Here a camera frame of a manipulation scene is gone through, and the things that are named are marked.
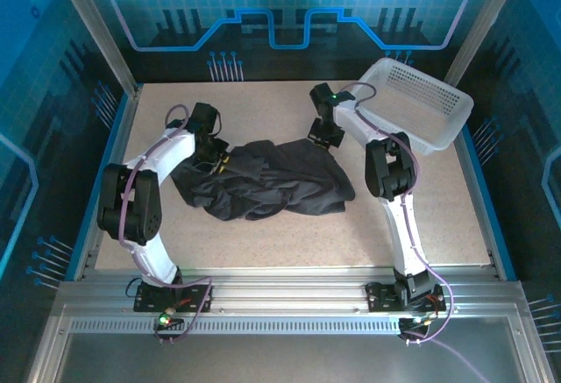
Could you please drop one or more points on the dark grey t-shirt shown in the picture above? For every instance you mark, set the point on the dark grey t-shirt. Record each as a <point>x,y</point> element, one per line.
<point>298,181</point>

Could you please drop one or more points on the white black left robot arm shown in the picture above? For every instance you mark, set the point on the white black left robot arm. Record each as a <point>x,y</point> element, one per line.
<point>146,264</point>

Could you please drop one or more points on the white perforated plastic basket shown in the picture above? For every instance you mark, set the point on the white perforated plastic basket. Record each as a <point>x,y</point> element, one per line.
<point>438,94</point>

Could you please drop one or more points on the blue table edge strip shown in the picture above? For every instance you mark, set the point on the blue table edge strip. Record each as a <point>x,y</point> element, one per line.
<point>491,190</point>
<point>94,190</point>

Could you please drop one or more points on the black connector board with LEDs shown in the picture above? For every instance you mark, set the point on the black connector board with LEDs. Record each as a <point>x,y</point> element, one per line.
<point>412,324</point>
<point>168,322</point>

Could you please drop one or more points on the grey metal sheet panel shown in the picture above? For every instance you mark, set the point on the grey metal sheet panel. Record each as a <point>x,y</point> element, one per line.
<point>263,361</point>

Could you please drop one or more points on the aluminium table side rail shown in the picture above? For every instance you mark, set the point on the aluminium table side rail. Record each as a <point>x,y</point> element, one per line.
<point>109,172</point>
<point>480,199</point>

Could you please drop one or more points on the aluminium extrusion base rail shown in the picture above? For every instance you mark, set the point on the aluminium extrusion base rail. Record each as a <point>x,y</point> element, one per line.
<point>285,291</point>

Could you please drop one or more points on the aluminium frame post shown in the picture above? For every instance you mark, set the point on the aluminium frame post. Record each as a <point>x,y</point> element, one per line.
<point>482,19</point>
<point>96,28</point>

